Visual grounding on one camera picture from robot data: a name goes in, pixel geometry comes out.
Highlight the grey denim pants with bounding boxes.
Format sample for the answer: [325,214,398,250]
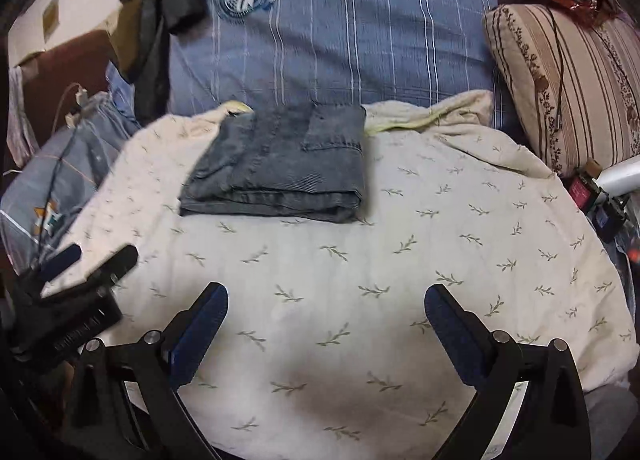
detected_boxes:
[179,104,366,223]

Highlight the pinkish hanging cloth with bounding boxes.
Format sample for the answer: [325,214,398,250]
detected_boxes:
[6,67,39,168]

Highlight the white power strip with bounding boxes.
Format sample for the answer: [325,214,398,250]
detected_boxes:
[65,92,108,130]

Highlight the white phone charger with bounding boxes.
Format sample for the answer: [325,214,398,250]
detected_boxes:
[75,87,88,108]

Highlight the cream leaf-print blanket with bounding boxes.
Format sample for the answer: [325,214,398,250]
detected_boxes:
[52,90,639,459]

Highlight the dark bottle blue label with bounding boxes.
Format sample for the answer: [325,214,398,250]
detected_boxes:
[592,197,628,243]

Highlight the dark bottle red label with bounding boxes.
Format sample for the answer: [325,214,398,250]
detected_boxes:
[568,159,603,213]

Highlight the clear plastic wrap roll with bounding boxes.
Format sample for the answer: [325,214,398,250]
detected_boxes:
[596,156,640,197]

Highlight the black leather fur-lined jacket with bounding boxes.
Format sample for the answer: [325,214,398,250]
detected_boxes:
[111,0,206,126]

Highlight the blue plaid folded quilt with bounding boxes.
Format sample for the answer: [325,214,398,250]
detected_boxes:
[167,0,518,132]

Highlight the beige striped floral pillow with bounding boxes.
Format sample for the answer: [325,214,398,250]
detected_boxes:
[483,4,639,176]

